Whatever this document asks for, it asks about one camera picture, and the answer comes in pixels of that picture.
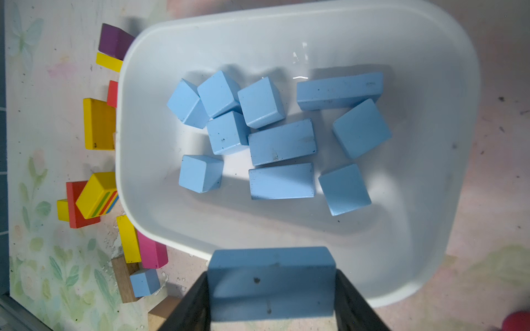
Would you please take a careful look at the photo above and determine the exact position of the yellow rainbow block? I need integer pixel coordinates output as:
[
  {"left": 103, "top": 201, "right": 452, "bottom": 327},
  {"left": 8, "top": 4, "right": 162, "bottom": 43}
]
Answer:
[{"left": 76, "top": 172, "right": 120, "bottom": 219}]

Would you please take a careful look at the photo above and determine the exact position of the brown wood block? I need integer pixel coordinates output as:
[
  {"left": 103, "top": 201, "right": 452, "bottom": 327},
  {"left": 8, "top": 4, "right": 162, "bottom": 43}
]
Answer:
[{"left": 111, "top": 255, "right": 140, "bottom": 303}]

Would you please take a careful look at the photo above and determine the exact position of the lower magenta block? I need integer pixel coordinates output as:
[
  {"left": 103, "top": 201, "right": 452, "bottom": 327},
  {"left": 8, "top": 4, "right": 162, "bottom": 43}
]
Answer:
[{"left": 136, "top": 230, "right": 168, "bottom": 269}]

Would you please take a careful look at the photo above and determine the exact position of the blue long block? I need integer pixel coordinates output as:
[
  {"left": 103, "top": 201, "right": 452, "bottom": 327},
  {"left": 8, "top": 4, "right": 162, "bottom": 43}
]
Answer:
[
  {"left": 248, "top": 163, "right": 316, "bottom": 200},
  {"left": 207, "top": 247, "right": 337, "bottom": 322},
  {"left": 248, "top": 119, "right": 317, "bottom": 166}
]

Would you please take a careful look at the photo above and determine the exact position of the white rectangular dish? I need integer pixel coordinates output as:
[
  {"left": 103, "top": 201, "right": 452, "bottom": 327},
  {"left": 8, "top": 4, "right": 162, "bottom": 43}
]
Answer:
[{"left": 116, "top": 1, "right": 480, "bottom": 307}]

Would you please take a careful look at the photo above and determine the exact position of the small yellow flat block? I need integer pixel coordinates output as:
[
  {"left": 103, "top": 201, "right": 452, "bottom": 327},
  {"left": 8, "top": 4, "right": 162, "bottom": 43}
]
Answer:
[{"left": 95, "top": 52, "right": 123, "bottom": 73}]

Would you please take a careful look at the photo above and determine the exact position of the blue cube cluster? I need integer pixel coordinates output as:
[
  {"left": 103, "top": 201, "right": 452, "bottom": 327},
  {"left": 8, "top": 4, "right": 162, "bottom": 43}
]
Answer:
[{"left": 197, "top": 70, "right": 242, "bottom": 119}]

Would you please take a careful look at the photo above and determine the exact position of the yellow upright block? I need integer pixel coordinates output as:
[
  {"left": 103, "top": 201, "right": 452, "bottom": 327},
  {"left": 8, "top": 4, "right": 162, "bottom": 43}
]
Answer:
[{"left": 83, "top": 98, "right": 116, "bottom": 150}]

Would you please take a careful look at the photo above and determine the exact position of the red rectangular block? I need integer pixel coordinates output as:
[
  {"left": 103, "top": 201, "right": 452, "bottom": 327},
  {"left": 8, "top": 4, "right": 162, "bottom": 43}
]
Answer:
[{"left": 107, "top": 81, "right": 118, "bottom": 108}]

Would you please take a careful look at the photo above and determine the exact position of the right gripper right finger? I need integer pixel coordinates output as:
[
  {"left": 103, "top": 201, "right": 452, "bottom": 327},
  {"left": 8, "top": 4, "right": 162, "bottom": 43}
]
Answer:
[{"left": 334, "top": 270, "right": 391, "bottom": 331}]

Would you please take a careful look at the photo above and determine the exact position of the yellow block lower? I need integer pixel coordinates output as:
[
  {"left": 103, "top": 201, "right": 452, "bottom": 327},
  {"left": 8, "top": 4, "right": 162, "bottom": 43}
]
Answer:
[{"left": 117, "top": 215, "right": 142, "bottom": 263}]

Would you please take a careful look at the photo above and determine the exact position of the purple block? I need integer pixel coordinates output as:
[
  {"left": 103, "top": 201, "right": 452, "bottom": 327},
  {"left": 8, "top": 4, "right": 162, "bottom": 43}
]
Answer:
[{"left": 98, "top": 23, "right": 135, "bottom": 60}]

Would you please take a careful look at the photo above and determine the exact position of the blue cube pair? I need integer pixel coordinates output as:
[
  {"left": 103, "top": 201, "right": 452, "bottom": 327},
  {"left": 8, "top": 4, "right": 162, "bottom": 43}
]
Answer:
[
  {"left": 319, "top": 164, "right": 372, "bottom": 216},
  {"left": 333, "top": 99, "right": 392, "bottom": 159}
]

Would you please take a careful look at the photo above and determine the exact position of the natural wood block lower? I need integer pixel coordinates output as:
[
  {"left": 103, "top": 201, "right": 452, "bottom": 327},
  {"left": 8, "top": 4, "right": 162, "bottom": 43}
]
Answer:
[{"left": 148, "top": 296, "right": 181, "bottom": 331}]

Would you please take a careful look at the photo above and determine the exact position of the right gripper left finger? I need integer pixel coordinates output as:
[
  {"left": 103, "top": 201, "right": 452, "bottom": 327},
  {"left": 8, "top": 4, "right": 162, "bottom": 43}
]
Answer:
[{"left": 158, "top": 272, "right": 211, "bottom": 331}]

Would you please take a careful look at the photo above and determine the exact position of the thin red block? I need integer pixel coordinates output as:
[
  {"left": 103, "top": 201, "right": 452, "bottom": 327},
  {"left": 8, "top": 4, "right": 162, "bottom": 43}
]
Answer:
[{"left": 66, "top": 181, "right": 101, "bottom": 229}]

